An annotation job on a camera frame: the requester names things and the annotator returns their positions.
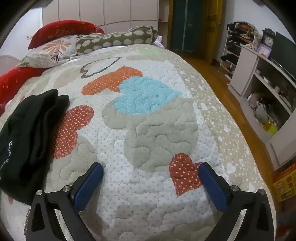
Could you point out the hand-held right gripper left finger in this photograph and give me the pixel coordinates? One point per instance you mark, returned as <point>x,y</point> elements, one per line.
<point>89,185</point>

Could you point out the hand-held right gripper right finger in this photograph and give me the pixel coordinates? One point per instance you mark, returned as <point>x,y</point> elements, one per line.
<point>212,187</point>

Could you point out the black pants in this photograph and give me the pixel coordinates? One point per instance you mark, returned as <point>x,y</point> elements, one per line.
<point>27,129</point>

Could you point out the orange cardboard box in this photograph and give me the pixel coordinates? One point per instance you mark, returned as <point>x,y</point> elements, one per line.
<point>285,185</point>

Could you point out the yellow green cup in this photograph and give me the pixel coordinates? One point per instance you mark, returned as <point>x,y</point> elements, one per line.
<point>269,127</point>

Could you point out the heart patterned quilt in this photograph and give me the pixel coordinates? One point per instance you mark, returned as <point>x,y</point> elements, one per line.
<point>150,129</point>

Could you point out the white shelf unit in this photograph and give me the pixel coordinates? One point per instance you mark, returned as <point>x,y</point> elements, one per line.
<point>245,67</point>

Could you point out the red pillow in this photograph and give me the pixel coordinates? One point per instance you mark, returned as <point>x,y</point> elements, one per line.
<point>64,31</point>
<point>16,81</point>

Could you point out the floral pillow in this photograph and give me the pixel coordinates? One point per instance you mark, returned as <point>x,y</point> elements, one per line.
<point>48,49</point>

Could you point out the white shoe rack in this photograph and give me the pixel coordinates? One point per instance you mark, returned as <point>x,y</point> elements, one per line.
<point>233,41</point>

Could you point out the olive dotted bolster pillow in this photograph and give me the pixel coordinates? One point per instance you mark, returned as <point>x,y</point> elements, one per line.
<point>115,39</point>

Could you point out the black television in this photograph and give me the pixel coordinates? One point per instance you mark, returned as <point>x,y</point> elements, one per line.
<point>285,51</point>

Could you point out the pale pink bed sheet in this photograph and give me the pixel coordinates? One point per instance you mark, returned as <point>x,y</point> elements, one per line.
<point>160,41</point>

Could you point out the dark ornate clock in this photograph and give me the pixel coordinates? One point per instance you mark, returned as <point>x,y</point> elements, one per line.
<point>268,40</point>

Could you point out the green door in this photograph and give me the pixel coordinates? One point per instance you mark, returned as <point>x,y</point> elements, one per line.
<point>185,23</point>

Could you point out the white corner shelf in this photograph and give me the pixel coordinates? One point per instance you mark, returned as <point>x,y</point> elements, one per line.
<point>163,23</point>

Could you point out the white padded headboard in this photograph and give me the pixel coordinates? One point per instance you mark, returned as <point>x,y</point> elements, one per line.
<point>104,11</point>

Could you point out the purple picture frame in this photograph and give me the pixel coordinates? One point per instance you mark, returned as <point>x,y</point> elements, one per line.
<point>263,50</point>

